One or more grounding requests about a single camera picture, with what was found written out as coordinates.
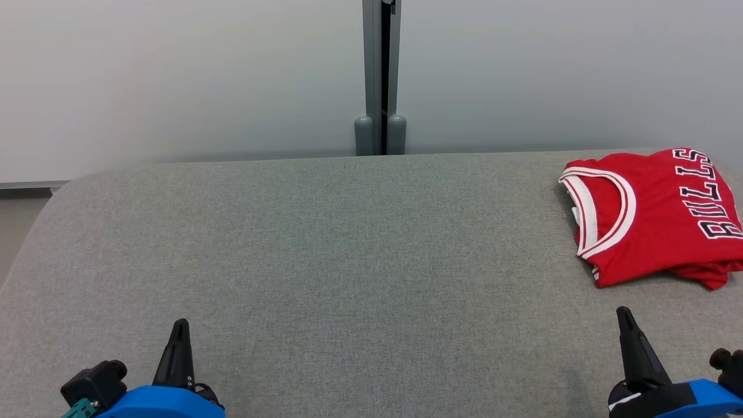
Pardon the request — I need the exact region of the blue-covered left gripper body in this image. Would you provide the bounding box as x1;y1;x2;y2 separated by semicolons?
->
96;383;226;418

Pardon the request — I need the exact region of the blue-covered right gripper body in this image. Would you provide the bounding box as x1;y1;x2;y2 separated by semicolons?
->
608;379;743;418

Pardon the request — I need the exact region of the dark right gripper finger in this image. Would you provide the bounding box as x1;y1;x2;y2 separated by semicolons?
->
633;322;673;390
616;307;650;392

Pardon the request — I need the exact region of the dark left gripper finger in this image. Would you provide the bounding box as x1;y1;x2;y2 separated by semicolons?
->
172;318;196;391
152;325;175;388

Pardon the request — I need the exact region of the red Bulls jersey white trim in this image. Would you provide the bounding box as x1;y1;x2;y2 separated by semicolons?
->
558;147;743;289

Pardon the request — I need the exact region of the teal left cable connector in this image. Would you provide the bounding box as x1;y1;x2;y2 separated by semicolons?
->
61;398;96;418

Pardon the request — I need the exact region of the grey partition floor rail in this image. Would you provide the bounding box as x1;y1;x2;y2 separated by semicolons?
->
0;181;70;192

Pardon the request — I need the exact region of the grey rounded post foot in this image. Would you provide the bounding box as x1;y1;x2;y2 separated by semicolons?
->
388;114;406;155
355;116;373;156

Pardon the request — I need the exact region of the grey vertical partition post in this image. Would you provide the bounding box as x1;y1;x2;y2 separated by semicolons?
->
362;0;402;156

